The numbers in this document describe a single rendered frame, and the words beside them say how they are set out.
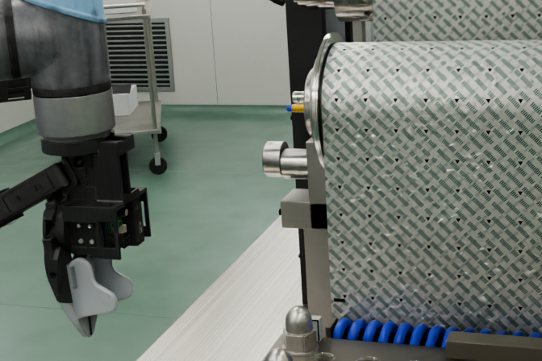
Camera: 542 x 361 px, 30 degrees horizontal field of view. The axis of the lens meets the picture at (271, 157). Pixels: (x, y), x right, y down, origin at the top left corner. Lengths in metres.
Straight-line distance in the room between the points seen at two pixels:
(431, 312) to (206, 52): 6.14
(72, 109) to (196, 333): 0.52
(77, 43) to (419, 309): 0.43
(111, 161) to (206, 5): 6.12
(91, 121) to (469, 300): 0.41
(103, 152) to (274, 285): 0.61
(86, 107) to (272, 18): 5.98
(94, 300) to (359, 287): 0.27
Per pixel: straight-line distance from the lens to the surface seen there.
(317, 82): 0.99
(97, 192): 0.98
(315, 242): 1.13
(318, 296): 1.15
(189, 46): 7.16
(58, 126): 0.96
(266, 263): 1.61
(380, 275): 1.04
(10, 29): 0.95
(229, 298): 1.49
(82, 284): 1.02
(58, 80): 0.95
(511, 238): 1.00
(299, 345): 1.00
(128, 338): 3.62
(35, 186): 1.01
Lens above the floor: 1.46
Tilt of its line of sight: 15 degrees down
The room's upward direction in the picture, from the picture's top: 4 degrees counter-clockwise
